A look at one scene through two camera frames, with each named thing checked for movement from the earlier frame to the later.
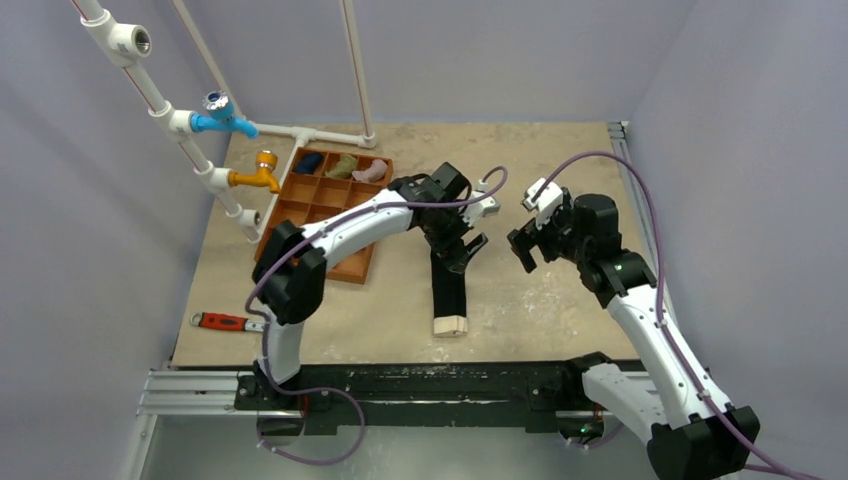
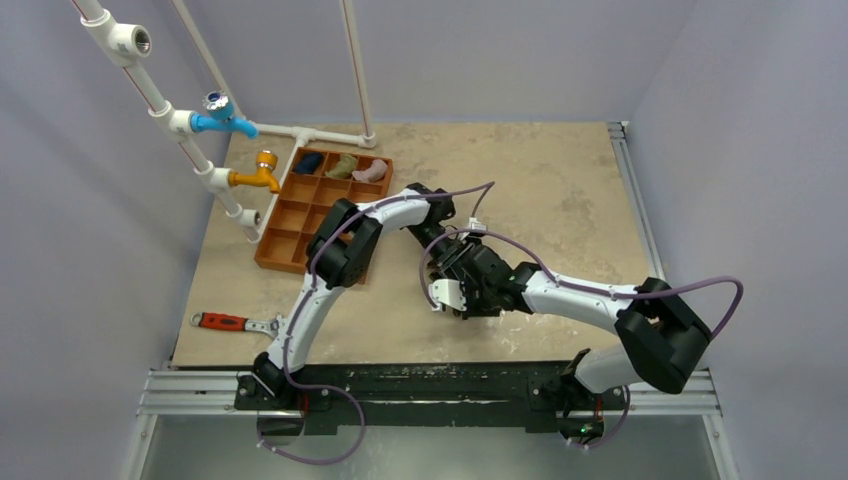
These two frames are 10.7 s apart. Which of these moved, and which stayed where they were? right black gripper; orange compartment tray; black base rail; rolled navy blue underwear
Moved: right black gripper
Stayed: orange compartment tray; black base rail; rolled navy blue underwear
